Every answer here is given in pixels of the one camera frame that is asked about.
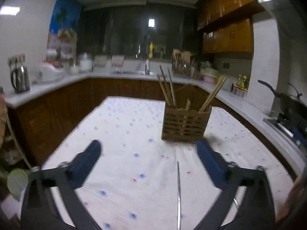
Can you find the oil bottles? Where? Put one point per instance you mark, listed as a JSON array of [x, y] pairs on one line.
[[242, 82]]

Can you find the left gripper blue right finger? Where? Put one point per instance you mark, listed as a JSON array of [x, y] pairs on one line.
[[256, 210]]

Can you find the long wooden chopstick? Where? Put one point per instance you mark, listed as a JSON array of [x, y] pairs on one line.
[[167, 88]]

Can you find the spice jar set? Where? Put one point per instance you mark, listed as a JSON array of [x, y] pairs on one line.
[[238, 91]]

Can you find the gas stove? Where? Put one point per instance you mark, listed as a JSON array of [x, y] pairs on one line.
[[293, 136]]

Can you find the black wok with handle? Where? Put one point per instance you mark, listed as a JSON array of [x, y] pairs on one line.
[[289, 104]]

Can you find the upper wooden wall cabinets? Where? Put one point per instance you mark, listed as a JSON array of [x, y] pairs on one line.
[[227, 25]]

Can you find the stacked green pink bowls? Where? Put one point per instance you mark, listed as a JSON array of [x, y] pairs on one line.
[[210, 75]]

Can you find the chrome sink faucet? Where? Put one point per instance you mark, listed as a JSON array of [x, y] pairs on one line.
[[144, 64]]

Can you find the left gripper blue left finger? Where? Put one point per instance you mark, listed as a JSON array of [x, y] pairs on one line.
[[39, 210]]

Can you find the stainless electric kettle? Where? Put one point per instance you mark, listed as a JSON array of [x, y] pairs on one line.
[[19, 78]]

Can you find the hanging dish cloth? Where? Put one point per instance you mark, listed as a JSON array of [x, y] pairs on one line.
[[100, 60], [117, 60]]

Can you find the short wooden chopstick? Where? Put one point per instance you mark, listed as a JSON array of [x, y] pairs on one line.
[[172, 89]]

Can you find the wall power socket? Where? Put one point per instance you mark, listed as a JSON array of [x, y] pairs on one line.
[[16, 59]]

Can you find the wooden slatted utensil holder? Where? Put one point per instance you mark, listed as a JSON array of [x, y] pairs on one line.
[[186, 122]]

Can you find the white red rice cooker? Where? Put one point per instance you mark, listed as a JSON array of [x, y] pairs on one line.
[[47, 73]]

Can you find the yellow detergent bottle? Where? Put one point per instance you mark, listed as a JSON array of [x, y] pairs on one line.
[[151, 50]]

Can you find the dark kitchen window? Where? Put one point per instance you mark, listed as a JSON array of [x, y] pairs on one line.
[[129, 30]]

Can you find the countertop cutlery rack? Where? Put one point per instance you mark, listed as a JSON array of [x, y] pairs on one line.
[[181, 63]]

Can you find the tropical fruit wall poster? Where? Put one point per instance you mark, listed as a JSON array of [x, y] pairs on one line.
[[63, 30]]

